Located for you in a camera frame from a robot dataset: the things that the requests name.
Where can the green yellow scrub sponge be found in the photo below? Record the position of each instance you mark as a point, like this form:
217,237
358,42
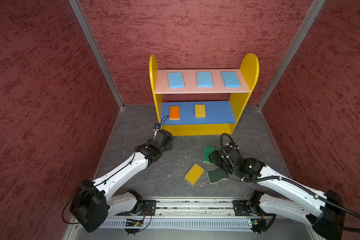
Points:
207,151

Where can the dark green curved sponge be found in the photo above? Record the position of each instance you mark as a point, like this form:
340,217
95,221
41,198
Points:
217,175

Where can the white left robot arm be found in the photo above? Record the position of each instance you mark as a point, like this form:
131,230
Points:
92,203

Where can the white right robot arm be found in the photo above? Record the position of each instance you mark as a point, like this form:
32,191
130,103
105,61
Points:
323,212

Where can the aluminium corner frame post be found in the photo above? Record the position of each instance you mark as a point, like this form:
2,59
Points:
84,24
305,26

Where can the blue sponge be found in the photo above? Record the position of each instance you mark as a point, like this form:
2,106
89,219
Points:
231,80
176,80
204,80

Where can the yellow wooden shelf unit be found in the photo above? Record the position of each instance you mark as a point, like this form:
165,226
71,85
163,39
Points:
222,116

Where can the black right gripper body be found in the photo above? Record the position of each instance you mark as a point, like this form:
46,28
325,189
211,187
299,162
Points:
220,163

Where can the aluminium corner frame post left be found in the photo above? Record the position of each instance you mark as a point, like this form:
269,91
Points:
84,24

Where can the aluminium corner frame post right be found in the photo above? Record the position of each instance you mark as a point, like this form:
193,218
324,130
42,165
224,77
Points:
305,26

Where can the orange sponge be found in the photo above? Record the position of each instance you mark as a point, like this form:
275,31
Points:
175,113

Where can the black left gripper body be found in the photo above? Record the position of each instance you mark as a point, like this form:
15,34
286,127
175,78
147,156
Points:
168,147

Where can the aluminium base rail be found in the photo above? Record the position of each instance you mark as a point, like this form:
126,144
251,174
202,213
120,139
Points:
194,218

